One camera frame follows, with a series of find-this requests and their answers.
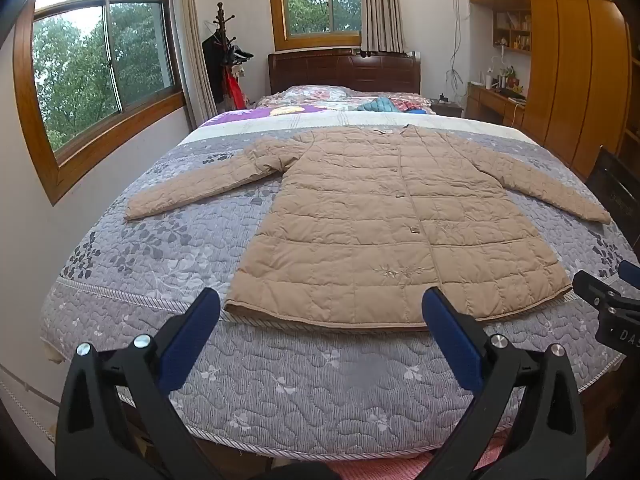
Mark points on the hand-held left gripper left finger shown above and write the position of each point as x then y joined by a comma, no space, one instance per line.
187,340

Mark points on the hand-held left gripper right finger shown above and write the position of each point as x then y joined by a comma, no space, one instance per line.
452,345

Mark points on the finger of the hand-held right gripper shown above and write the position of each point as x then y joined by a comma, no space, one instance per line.
631,272
592,287

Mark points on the tan quilted jacket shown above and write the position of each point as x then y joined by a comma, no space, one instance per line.
375,220

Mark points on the red patterned clothes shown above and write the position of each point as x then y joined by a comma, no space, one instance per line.
410,105

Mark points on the black chair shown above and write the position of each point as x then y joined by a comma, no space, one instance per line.
617,195

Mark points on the pink clothing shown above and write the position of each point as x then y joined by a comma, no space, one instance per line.
380,465

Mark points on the wooden desk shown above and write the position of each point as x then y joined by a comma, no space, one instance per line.
492,102

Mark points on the wooden wardrobe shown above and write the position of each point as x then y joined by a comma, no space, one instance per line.
570,70

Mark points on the dark wooden nightstand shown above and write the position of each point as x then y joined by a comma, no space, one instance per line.
446,107

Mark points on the purple printed blanket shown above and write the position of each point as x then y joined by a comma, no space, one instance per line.
260,112

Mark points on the teal cloth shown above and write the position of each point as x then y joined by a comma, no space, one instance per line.
377,105

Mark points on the red hanging garment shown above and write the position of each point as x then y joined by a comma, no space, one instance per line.
235,90

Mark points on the floral bedding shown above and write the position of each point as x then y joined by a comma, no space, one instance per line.
320,95

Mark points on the large wooden-framed window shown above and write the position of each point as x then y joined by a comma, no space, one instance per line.
95,75

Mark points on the dark wooden bed headboard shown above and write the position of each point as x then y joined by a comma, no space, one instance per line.
345,72

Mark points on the beige curtain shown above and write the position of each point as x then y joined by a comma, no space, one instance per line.
192,45
382,5

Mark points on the wooden coat rack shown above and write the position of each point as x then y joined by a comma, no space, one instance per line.
219,15

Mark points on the small wooden-framed window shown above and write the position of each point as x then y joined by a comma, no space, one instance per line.
320,0

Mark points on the books on wall shelf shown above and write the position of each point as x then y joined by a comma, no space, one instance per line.
515,30

